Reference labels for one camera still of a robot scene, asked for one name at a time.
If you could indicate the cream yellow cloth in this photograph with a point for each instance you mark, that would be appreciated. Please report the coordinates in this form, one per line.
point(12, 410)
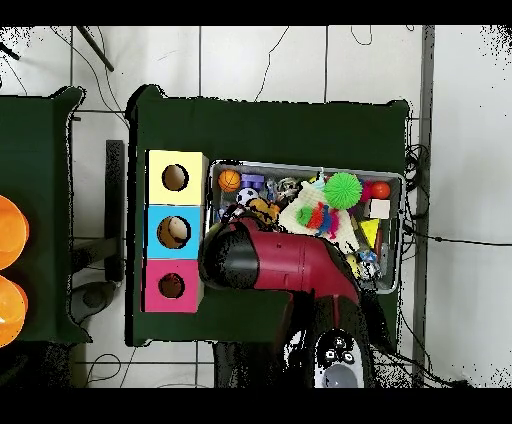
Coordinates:
point(292, 218)

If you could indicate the orange basketball toy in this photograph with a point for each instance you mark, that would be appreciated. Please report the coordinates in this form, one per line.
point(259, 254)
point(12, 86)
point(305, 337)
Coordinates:
point(230, 180)

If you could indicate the green spiky ball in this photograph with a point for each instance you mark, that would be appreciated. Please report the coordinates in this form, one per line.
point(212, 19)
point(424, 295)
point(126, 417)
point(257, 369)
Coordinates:
point(342, 190)

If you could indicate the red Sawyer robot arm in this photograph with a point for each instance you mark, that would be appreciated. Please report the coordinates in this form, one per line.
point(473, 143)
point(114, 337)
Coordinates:
point(296, 260)

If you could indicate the wooden box with three holes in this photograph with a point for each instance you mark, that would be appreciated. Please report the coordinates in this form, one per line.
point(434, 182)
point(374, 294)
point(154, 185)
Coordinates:
point(197, 192)

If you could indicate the clear mesh bin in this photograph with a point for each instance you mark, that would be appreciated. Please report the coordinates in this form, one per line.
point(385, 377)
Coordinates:
point(394, 276)

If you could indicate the black and white soccer ball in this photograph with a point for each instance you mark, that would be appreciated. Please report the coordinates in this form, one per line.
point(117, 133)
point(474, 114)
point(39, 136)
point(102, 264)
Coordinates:
point(247, 195)

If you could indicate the multicolour spiky caterpillar toy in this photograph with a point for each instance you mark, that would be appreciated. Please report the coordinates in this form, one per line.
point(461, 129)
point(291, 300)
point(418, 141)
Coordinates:
point(316, 216)

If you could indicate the dark green table cloth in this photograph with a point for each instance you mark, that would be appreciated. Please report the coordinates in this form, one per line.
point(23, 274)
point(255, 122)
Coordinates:
point(264, 128)

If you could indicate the yellow triangular block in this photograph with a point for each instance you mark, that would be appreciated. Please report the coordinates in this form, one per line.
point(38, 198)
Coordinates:
point(370, 230)

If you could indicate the plain wooden block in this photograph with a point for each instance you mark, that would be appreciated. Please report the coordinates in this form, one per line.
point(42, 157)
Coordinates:
point(380, 209)

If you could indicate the small orange ball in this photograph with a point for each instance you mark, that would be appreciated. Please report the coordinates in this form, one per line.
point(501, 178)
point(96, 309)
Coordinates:
point(381, 190)

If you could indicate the black upright panel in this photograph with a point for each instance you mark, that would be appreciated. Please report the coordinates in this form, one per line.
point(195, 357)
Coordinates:
point(115, 208)

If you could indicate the grey floor stand base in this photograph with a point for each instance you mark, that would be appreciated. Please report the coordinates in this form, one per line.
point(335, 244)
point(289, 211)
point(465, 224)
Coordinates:
point(94, 300)

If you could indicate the dark green covered side table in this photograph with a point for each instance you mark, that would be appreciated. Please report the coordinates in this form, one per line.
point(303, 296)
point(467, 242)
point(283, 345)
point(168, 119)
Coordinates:
point(40, 160)

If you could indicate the black rod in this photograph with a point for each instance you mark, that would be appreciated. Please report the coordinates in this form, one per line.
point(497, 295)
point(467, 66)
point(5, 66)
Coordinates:
point(94, 49)
point(8, 51)

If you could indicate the orange round bowl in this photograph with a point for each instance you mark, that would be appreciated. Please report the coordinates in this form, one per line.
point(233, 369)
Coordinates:
point(10, 312)
point(10, 232)

